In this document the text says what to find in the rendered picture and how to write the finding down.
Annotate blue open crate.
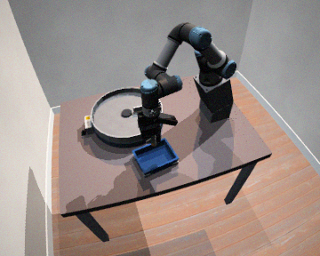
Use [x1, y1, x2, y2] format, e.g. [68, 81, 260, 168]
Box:
[132, 138, 178, 178]

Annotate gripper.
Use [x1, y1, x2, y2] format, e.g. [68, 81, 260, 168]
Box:
[137, 110, 161, 146]

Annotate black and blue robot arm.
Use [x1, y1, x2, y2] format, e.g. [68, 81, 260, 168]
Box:
[140, 22, 236, 126]

